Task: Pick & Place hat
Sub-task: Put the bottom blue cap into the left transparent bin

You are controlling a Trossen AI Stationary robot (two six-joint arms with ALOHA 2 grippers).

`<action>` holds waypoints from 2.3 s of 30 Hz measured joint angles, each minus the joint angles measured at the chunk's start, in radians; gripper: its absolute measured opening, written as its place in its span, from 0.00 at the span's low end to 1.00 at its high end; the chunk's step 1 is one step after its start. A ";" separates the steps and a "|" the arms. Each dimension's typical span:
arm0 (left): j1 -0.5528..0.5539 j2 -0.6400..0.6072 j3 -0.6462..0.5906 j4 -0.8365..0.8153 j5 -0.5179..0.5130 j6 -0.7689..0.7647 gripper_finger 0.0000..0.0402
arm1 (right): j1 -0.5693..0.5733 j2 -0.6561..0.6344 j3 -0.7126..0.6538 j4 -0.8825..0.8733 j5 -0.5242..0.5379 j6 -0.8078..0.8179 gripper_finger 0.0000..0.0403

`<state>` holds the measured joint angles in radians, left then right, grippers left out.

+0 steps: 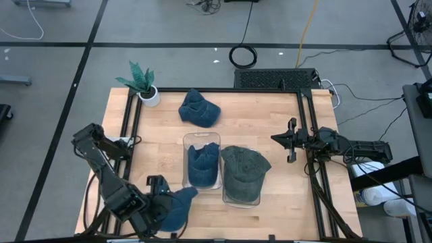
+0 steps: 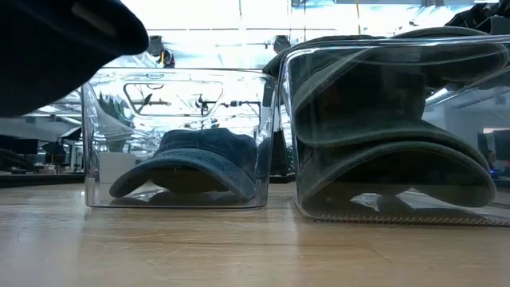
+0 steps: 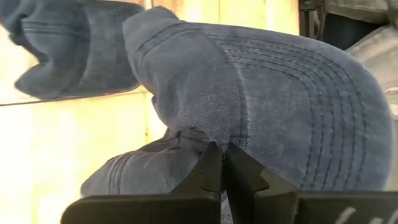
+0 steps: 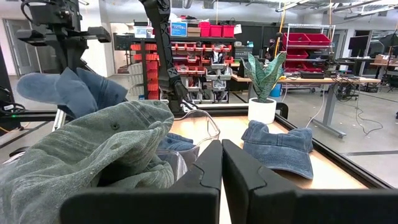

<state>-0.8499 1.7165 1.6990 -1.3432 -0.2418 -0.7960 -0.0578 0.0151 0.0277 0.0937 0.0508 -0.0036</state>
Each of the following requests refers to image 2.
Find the blue denim baseball cap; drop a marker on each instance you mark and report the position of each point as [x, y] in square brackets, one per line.
[48, 52]
[207, 151]

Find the black desk monitor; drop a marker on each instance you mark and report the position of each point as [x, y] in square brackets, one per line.
[503, 143]

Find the person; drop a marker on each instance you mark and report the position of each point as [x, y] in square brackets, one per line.
[491, 159]

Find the clear bin with ridged base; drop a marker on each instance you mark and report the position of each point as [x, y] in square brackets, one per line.
[398, 217]

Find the green artificial plant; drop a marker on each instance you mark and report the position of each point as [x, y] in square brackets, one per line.
[113, 119]

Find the white plant pot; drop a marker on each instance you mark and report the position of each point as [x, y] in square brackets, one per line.
[117, 167]

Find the black aluminium table frame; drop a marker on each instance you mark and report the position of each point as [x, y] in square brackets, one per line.
[40, 180]

